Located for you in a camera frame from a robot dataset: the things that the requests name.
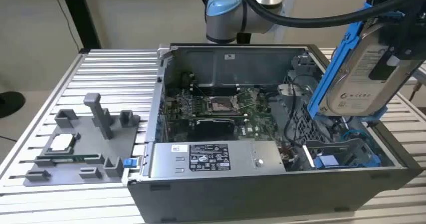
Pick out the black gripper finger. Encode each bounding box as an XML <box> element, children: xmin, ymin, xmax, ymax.
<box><xmin>367</xmin><ymin>48</ymin><xmax>400</xmax><ymax>81</ymax></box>

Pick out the hard disk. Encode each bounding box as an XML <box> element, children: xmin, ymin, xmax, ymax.
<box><xmin>306</xmin><ymin>1</ymin><xmax>426</xmax><ymax>123</ymax></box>

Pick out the grey metal disk bay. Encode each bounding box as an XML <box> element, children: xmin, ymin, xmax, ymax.
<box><xmin>269</xmin><ymin>69</ymin><xmax>383</xmax><ymax>171</ymax></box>

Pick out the blue carrier in bay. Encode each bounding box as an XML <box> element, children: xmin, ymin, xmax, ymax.
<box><xmin>314</xmin><ymin>146</ymin><xmax>382</xmax><ymax>169</ymax></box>

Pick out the green motherboard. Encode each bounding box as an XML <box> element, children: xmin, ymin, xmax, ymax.
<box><xmin>164</xmin><ymin>84</ymin><xmax>281</xmax><ymax>143</ymax></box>

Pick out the CPU socket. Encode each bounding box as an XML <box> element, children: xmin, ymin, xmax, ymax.
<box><xmin>205</xmin><ymin>95</ymin><xmax>242</xmax><ymax>116</ymax></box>

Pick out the black open PC case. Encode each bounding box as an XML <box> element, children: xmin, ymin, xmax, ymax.
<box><xmin>128</xmin><ymin>43</ymin><xmax>423</xmax><ymax>224</ymax></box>

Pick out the silver power supply unit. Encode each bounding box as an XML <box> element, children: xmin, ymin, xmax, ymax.
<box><xmin>148</xmin><ymin>141</ymin><xmax>287</xmax><ymax>179</ymax></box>

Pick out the grey parts rack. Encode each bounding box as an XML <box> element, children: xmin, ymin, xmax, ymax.
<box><xmin>22</xmin><ymin>93</ymin><xmax>142</xmax><ymax>187</ymax></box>

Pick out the green RAM stick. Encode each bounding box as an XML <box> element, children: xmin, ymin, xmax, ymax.
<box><xmin>37</xmin><ymin>154</ymin><xmax>101</xmax><ymax>161</ymax></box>

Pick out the silver CPU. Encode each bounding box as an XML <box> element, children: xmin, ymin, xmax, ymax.
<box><xmin>49</xmin><ymin>135</ymin><xmax>76</xmax><ymax>151</ymax></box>

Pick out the black round stand base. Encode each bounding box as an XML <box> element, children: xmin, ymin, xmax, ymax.
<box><xmin>0</xmin><ymin>91</ymin><xmax>26</xmax><ymax>119</ymax></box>

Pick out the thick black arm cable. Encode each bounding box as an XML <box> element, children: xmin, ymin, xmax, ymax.
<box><xmin>234</xmin><ymin>0</ymin><xmax>426</xmax><ymax>29</ymax></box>

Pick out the black metal post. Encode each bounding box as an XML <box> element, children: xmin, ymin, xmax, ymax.
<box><xmin>57</xmin><ymin>0</ymin><xmax>102</xmax><ymax>50</ymax></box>

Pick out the thin black wall wire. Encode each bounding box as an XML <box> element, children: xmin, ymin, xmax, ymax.
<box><xmin>50</xmin><ymin>0</ymin><xmax>81</xmax><ymax>50</ymax></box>

